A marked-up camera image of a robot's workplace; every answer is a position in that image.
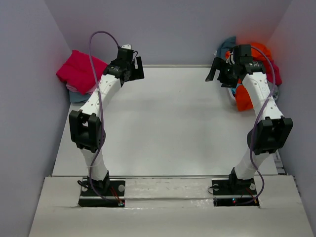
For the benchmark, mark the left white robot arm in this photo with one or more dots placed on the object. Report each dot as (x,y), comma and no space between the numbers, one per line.
(87,123)

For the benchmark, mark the orange t shirt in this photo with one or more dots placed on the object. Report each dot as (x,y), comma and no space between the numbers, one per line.
(242,97)

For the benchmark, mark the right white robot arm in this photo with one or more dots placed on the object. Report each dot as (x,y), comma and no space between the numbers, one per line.
(271,128)

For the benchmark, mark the teal-grey t shirt in pile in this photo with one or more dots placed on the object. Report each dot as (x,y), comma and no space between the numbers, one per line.
(225,46)

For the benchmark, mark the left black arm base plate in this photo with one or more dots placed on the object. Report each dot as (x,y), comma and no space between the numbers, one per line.
(113,197)

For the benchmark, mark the magenta folded t shirt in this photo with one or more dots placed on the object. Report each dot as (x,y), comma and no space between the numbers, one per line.
(77,71)

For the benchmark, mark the magenta t shirt in pile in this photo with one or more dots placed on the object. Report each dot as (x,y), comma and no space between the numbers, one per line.
(278,80)

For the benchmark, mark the pink folded t shirt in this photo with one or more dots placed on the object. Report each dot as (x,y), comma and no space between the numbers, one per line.
(73,89)

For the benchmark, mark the grey t shirt in pile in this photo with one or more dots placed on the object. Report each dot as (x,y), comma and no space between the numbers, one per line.
(274,89)

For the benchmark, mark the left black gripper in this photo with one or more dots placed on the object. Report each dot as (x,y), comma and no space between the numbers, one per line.
(133,72)

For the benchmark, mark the white laundry basket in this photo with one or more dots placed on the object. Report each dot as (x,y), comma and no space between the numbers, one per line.
(231,97)

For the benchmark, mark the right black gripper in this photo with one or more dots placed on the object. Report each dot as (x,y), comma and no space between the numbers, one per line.
(220,73)

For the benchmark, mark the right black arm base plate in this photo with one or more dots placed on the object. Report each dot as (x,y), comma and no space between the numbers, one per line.
(226,195)

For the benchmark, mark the grey-blue folded t shirt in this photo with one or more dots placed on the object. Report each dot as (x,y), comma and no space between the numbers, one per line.
(77,97)

